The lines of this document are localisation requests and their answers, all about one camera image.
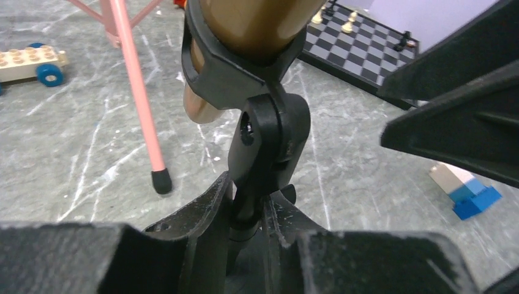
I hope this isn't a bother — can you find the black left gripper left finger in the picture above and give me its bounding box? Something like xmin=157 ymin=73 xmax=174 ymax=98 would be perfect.
xmin=1 ymin=173 xmax=233 ymax=293

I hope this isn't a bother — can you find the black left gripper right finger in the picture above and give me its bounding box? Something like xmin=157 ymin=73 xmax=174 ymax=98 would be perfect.
xmin=261 ymin=190 xmax=519 ymax=294

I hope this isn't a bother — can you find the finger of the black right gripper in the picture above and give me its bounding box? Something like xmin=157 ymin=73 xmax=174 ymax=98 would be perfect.
xmin=377 ymin=1 xmax=518 ymax=101
xmin=380 ymin=61 xmax=518 ymax=187

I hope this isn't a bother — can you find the black microphone stand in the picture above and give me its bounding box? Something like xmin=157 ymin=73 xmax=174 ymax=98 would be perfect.
xmin=181 ymin=1 xmax=310 ymax=270

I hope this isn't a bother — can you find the gold microphone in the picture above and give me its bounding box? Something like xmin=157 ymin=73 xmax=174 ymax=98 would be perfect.
xmin=182 ymin=0 xmax=327 ymax=124

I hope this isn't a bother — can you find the blue white toy block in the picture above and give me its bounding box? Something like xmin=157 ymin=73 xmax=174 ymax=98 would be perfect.
xmin=429 ymin=162 xmax=502 ymax=220

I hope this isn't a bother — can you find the round chess token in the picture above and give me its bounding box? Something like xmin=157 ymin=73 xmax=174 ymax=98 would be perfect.
xmin=406 ymin=40 xmax=417 ymax=48

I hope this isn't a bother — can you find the black chess piece right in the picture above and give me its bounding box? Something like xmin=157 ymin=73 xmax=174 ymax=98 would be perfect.
xmin=393 ymin=31 xmax=411 ymax=52

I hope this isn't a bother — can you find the black chess piece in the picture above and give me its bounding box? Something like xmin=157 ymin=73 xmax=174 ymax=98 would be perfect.
xmin=324 ymin=0 xmax=337 ymax=17
xmin=393 ymin=31 xmax=411 ymax=52

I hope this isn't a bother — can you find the white chess piece right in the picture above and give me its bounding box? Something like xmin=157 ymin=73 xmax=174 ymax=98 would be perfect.
xmin=342 ymin=11 xmax=358 ymax=34

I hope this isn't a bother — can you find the white chess piece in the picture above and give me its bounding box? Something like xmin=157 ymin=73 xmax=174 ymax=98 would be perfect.
xmin=342 ymin=11 xmax=358 ymax=34
xmin=311 ymin=5 xmax=326 ymax=25

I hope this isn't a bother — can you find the black white chessboard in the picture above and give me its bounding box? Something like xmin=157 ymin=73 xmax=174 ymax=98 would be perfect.
xmin=299 ymin=4 xmax=419 ymax=95

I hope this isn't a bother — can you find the black chess piece rear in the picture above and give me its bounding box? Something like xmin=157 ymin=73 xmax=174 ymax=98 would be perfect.
xmin=324 ymin=0 xmax=337 ymax=17

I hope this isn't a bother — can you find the white chess piece left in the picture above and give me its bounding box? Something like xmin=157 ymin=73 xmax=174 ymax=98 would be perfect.
xmin=311 ymin=5 xmax=326 ymax=25

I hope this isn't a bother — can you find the pink music stand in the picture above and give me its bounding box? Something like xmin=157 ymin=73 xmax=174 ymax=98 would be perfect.
xmin=69 ymin=0 xmax=173 ymax=195

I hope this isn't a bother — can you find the beige blue toy car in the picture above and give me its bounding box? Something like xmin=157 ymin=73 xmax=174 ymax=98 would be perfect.
xmin=1 ymin=43 xmax=69 ymax=88

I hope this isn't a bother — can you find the red green toy train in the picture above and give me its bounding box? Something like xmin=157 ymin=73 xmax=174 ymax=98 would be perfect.
xmin=173 ymin=0 xmax=187 ymax=9

